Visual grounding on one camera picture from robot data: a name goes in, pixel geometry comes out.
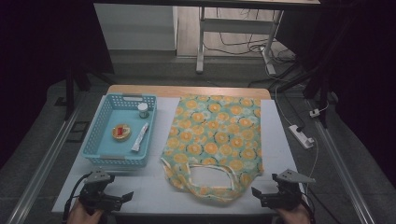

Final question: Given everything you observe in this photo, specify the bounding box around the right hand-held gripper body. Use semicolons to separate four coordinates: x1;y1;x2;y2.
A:
264;168;316;211

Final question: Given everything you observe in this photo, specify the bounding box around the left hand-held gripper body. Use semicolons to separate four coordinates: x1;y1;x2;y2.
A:
78;169;122;216

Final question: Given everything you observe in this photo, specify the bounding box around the light blue plastic basket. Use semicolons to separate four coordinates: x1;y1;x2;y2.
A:
81;92;158;167

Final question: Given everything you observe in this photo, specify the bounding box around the white tube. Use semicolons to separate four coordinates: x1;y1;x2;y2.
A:
130;121;150;153

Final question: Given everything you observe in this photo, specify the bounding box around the orange-slice print tote bag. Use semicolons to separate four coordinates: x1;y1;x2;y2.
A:
160;93;265;203

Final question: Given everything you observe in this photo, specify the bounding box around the small white-capped jar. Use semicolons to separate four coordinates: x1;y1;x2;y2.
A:
137;102;149;119

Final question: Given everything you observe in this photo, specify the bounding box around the person's right hand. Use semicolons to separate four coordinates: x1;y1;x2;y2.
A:
275;202;312;224

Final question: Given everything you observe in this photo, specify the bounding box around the person's left hand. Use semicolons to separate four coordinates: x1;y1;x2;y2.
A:
66;200;104;224

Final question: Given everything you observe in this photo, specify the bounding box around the white table mat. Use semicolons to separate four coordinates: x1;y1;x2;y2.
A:
51;95;312;216

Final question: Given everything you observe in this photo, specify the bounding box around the white power strip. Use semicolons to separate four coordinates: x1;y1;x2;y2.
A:
288;124;316;149

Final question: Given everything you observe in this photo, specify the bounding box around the black floor plate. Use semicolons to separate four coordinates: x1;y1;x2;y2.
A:
65;120;92;144

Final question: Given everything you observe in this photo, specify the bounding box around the black metal stand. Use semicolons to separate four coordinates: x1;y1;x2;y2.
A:
303;60;339;129
64;55;116;121

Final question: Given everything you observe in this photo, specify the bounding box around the white cabinet panel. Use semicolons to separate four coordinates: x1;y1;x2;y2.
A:
92;3;179;52

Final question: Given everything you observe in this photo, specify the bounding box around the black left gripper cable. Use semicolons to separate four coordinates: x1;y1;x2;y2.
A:
63;173;92;222

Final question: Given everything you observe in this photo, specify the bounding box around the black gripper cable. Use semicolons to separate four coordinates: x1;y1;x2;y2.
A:
63;173;92;222
300;190;316;224

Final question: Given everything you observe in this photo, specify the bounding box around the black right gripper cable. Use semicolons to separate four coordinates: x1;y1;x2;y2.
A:
300;190;316;224

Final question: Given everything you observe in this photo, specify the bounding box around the thin white cable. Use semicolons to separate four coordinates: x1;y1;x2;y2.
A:
304;138;320;195

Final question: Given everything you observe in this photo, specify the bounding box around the aluminium rail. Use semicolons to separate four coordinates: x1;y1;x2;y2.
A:
6;92;86;224
306;98;376;224

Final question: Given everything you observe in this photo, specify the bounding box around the thick black power cable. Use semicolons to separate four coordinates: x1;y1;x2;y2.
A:
247;60;309;133

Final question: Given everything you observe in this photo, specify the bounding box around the white adapter cable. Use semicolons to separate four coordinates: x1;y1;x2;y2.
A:
274;83;330;127

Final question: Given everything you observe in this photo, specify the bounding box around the tangle of floor cables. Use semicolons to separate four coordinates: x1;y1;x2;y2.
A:
204;8;297;64

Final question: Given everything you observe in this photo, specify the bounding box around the white metal desk frame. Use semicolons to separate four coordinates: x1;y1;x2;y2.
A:
195;6;285;76

